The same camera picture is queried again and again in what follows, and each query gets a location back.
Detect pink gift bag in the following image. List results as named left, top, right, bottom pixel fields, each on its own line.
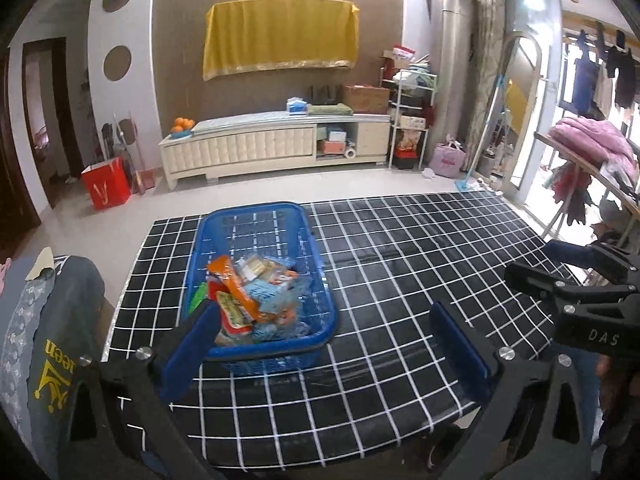
left=428, top=141, right=465, bottom=179

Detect black white grid tablecloth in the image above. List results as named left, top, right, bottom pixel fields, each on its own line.
left=102, top=190, right=576, bottom=474

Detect silver standing air conditioner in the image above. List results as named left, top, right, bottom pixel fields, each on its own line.
left=425, top=0, right=474, bottom=159

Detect orange snack stick pack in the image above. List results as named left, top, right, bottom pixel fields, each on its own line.
left=206, top=255, right=260, bottom=321

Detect large red yellow snack bag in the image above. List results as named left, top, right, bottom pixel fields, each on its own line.
left=207, top=281, right=254, bottom=342

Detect red paper bag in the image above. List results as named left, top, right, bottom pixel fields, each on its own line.
left=80, top=156, right=131, bottom=210

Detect oranges on blue plate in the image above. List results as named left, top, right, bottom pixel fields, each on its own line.
left=169, top=117, right=195, bottom=139

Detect pink quilt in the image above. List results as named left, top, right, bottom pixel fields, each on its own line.
left=549, top=117, right=639, bottom=183

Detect hanging clothes on rack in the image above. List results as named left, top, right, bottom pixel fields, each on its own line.
left=563, top=21, right=639, bottom=120

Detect blue plastic basket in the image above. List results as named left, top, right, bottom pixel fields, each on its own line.
left=181, top=202, right=337, bottom=375

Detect light blue pastry pack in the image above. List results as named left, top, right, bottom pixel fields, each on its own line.
left=244, top=270, right=311, bottom=344

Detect yellow cloth cover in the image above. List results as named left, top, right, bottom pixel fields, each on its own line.
left=202, top=0, right=360, bottom=81

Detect blue tissue box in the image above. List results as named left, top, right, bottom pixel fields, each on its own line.
left=286, top=96, right=308, bottom=115

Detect person right hand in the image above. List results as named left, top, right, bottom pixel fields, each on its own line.
left=596, top=356, right=626, bottom=412

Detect white metal shelf rack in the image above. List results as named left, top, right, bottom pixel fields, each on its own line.
left=380, top=63, right=438, bottom=169

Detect person blue trouser leg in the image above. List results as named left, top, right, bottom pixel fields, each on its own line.
left=558, top=344, right=601, bottom=441

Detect cream tv cabinet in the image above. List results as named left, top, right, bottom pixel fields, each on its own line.
left=158, top=112, right=390, bottom=188

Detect cardboard box on cabinet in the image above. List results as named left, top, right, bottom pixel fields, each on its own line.
left=340, top=84, right=390, bottom=115

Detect clear cracker pack green ends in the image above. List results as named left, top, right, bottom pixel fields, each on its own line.
left=188, top=282, right=208, bottom=315

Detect clear cream cracker pack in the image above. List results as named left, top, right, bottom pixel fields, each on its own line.
left=234, top=252, right=280, bottom=283

